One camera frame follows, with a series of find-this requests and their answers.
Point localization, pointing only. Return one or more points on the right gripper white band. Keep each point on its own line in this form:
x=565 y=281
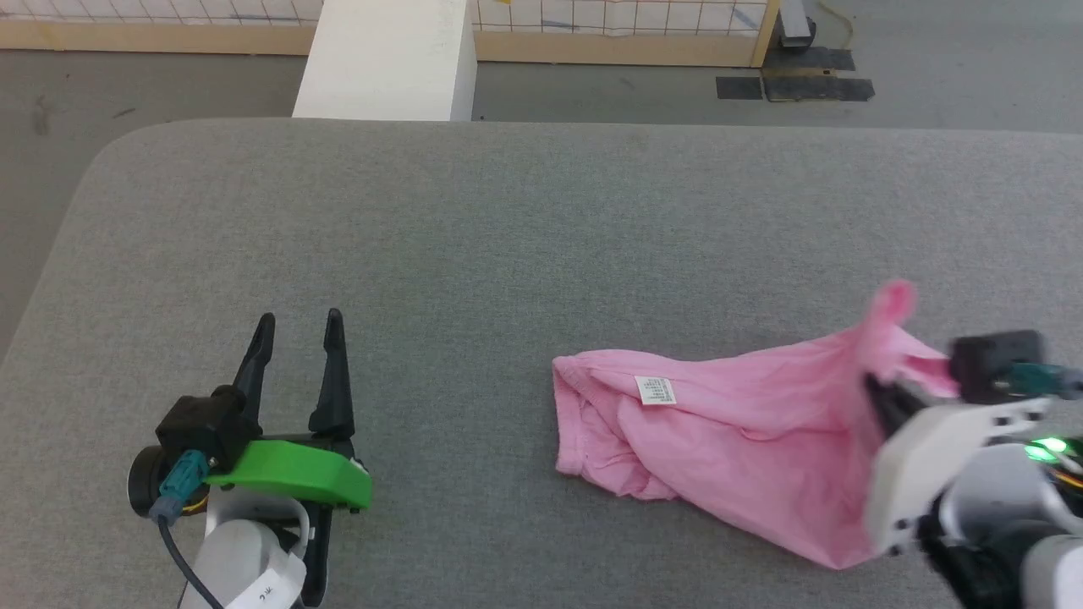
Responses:
x=939 y=457

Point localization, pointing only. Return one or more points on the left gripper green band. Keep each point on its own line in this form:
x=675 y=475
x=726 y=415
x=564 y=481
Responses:
x=296 y=478

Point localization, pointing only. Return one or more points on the pink garment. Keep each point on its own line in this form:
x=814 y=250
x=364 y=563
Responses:
x=744 y=431

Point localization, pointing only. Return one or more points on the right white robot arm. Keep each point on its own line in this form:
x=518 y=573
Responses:
x=1058 y=575

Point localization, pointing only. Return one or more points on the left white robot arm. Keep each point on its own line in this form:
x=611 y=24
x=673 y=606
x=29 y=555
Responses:
x=233 y=558

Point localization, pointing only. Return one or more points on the grey fabric covered table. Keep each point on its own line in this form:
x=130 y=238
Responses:
x=474 y=279

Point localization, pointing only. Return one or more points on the long black floor mat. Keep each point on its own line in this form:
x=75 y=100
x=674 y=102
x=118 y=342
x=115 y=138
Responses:
x=819 y=90

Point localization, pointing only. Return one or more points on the white square pillar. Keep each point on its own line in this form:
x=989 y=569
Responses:
x=389 y=59

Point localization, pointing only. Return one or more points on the small black floor mat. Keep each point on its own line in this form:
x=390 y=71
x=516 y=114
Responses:
x=739 y=88

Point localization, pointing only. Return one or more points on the black floor mat under stand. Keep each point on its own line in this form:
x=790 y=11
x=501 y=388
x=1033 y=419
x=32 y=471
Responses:
x=812 y=59

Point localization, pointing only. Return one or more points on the wooden framed white grid panel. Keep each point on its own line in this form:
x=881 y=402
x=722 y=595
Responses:
x=152 y=21
x=618 y=25

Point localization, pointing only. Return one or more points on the grey metal stand foot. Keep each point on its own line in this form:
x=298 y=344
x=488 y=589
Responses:
x=795 y=21

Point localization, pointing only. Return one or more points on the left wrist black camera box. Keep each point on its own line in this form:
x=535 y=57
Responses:
x=203 y=427

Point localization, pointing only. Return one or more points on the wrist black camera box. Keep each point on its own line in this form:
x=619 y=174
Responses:
x=990 y=364
x=203 y=427

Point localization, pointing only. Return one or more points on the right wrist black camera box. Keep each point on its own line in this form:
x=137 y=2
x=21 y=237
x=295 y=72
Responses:
x=990 y=364

